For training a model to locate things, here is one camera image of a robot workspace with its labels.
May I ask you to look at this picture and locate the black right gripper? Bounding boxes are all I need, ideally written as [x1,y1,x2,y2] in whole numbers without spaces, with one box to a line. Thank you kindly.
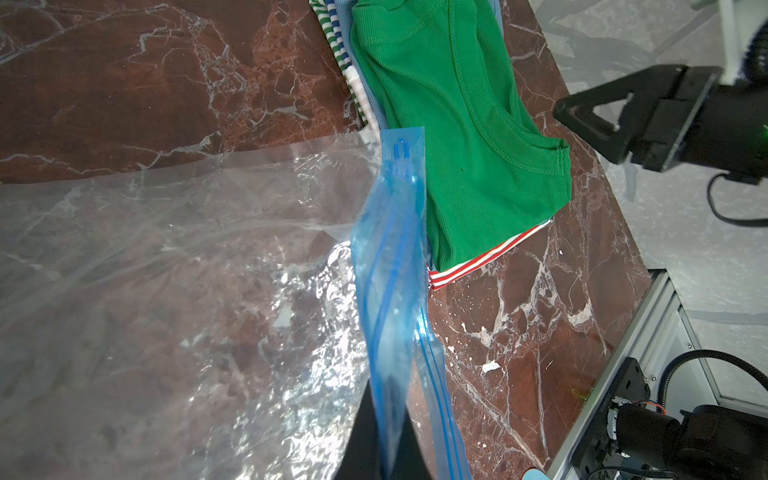
[553,65,767,180]

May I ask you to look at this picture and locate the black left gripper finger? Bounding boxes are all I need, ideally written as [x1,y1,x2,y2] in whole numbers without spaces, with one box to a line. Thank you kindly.
[333,384,432,480]

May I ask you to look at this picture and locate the solid green garment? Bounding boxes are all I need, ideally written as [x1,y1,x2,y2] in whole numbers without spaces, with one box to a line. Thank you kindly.
[350,1,572,276]

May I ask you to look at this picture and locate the red striped garment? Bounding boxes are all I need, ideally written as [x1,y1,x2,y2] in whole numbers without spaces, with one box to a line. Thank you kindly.
[428,220,552,290]

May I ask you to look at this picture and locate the clear vacuum bag blue zipper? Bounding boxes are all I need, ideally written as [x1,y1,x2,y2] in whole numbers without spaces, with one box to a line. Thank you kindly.
[1,128,470,479]

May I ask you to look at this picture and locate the light blue tank top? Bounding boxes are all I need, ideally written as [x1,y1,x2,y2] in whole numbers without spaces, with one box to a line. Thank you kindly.
[332,0,505,139]

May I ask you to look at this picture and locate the green striped tank top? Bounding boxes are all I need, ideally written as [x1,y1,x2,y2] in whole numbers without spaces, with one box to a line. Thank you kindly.
[308,0,379,130]

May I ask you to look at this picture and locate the blue striped tank top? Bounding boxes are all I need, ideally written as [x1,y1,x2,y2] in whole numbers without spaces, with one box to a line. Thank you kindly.
[321,0,353,73]

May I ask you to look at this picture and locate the light blue garden trowel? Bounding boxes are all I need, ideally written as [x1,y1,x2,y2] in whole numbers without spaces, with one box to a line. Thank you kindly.
[521,468,550,480]

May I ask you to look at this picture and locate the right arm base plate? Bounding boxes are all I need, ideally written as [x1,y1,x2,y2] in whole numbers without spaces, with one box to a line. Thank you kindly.
[569,356,768,480]

